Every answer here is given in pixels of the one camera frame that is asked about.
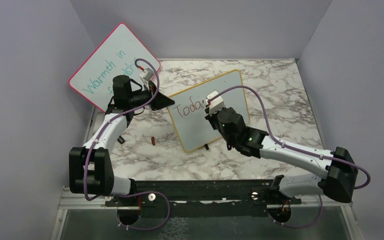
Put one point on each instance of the yellow framed whiteboard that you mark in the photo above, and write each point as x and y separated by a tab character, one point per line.
188	112

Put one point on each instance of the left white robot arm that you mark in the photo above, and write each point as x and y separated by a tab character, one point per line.
90	167

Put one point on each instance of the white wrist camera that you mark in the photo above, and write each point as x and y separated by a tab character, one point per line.
213	104
146	75

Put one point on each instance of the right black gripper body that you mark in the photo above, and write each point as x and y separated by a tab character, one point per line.
214	120

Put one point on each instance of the red-brown marker cap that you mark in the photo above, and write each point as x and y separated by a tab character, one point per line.
153	141

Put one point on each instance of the pink framed whiteboard with writing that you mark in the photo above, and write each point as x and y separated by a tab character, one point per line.
115	56

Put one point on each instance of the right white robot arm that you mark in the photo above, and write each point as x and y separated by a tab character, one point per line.
331	173

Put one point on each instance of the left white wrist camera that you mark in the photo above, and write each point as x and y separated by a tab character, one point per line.
146	75

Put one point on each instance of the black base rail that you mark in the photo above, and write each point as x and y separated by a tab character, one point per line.
202	199

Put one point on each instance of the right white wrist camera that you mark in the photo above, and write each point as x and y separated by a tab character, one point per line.
213	104

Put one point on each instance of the black pink-board stand foot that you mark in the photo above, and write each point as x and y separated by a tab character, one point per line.
121	140

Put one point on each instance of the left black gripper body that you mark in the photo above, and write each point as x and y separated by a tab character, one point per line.
138	98

